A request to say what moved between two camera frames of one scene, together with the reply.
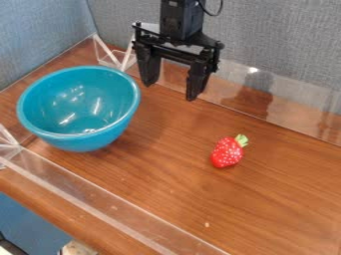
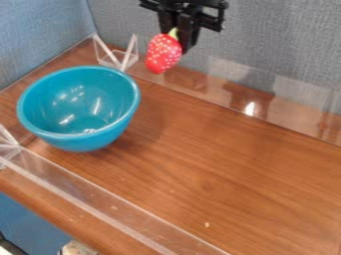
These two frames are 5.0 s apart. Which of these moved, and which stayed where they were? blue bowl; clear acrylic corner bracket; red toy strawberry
Moved: red toy strawberry
Stayed: clear acrylic corner bracket; blue bowl
